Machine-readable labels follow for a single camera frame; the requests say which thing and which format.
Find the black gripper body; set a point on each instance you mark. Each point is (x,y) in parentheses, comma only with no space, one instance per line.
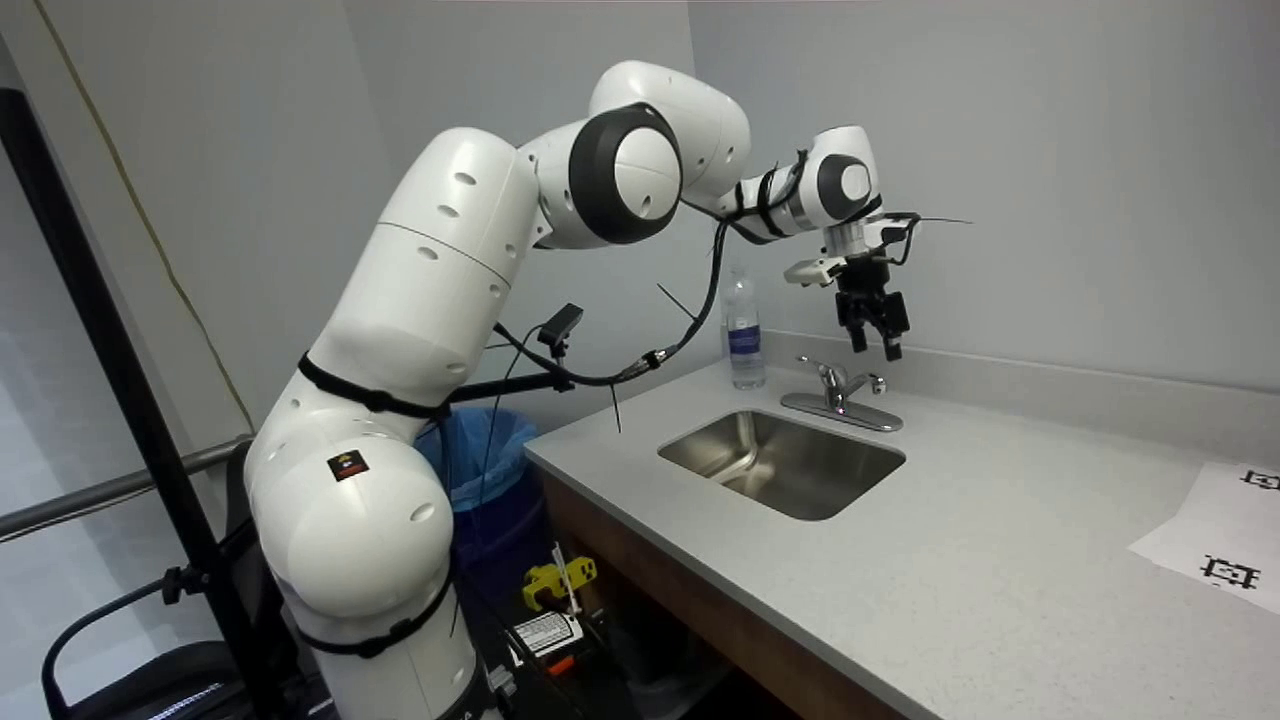
(869,286)

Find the chrome sink faucet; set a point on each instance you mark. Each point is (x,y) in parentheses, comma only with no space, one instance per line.
(839,393)

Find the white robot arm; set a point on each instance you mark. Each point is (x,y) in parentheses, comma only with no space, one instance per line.
(424,295)

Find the clear plastic water bottle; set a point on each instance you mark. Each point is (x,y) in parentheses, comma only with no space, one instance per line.
(745,333)

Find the stainless steel sink basin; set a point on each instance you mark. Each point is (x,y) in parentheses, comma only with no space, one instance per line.
(786,467)

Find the brown wooden counter cabinet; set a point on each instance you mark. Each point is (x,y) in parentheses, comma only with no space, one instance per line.
(692,612)

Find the white paper with printed markers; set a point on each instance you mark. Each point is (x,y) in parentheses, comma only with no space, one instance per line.
(1222,524)

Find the yellow plastic object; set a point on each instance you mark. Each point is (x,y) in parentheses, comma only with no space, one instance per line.
(561,580)

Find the blue trash bin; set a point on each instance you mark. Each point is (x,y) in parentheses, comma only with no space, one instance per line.
(486,467)

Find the white box with red part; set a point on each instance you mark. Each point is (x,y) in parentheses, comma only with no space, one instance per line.
(547,639)

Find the black stand pole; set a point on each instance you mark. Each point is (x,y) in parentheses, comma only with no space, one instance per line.
(135,400)

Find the black chair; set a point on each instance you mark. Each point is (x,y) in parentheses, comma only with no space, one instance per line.
(144,673)

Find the black camera on stand arm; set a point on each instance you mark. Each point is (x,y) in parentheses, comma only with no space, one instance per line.
(561,328)

